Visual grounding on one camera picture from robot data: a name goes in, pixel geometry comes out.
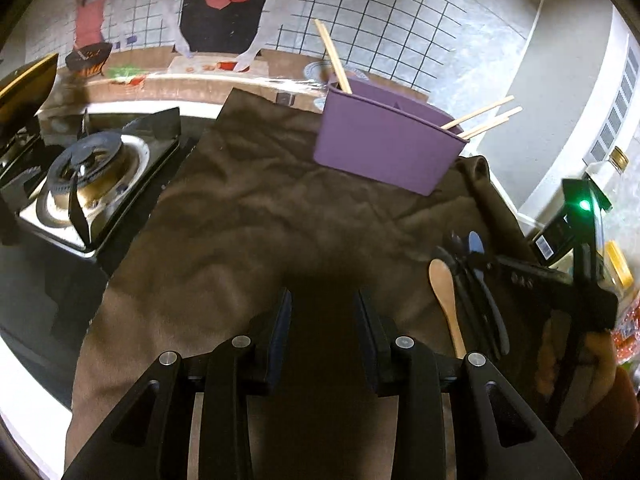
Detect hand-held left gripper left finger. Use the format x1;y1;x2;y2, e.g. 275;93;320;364
62;287;293;480

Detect cartoon wall poster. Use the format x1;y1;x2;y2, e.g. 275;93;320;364
50;0;481;111

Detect person's right forearm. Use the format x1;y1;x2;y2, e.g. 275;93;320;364
575;365;640;480

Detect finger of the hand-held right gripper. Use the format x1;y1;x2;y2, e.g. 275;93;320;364
492;254;556;287

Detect person's right hand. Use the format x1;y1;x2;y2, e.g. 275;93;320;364
537;317;620;396

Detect brown cloth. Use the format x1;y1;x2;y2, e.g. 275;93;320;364
65;87;541;480

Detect dark spoons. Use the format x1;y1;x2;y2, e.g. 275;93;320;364
432;245;493;358

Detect white vented panel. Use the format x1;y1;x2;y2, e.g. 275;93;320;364
520;10;640;221

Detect wooden spoon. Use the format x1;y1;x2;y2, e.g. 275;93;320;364
428;258;468;359

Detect purple utensil holder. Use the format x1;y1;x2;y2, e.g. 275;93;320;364
313;76;467;197

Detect chili flake jar yellow lid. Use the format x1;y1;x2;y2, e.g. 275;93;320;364
602;240;636;306

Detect clear glass lid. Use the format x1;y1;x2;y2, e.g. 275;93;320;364
303;60;371;86

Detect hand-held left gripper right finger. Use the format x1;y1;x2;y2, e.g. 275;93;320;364
354;290;583;480

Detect wooden chopstick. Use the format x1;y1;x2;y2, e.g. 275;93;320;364
313;19;347;94
320;25;353;95
440;95;516;129
457;107;524;138
461;118;510;141

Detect black gas stove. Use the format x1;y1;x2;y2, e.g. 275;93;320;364
0;106;201;411

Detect black wok with gold handle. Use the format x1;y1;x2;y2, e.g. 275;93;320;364
0;52;60;126

